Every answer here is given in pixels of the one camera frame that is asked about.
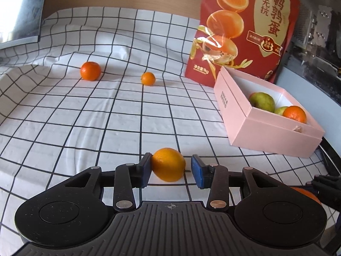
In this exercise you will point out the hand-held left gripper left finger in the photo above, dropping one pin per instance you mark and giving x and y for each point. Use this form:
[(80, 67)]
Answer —
[(146, 171)]

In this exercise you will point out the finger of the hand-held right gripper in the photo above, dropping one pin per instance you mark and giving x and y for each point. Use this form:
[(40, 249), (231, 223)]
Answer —
[(329, 189)]

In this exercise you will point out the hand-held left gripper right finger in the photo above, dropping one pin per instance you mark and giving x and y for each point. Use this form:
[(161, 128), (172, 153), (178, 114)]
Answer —
[(198, 173)]

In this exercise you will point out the large orange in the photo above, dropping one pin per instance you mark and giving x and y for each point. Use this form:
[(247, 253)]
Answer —
[(167, 165)]

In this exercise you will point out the pink cardboard box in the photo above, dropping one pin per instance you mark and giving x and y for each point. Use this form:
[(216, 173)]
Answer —
[(266, 136)]

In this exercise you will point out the green pear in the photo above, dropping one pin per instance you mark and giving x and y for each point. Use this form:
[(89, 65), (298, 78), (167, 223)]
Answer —
[(279, 110), (262, 101)]

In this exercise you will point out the white black-checked cloth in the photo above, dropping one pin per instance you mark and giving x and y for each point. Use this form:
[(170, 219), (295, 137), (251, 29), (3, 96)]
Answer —
[(80, 125)]

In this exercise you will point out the small tangerine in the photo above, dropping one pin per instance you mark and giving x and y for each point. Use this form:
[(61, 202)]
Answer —
[(148, 79)]

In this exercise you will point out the red printed food bag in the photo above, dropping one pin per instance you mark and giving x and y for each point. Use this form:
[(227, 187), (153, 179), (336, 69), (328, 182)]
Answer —
[(239, 32)]

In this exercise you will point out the dark monitor screen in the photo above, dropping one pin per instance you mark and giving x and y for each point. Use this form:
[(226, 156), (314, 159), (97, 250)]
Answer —
[(18, 13)]

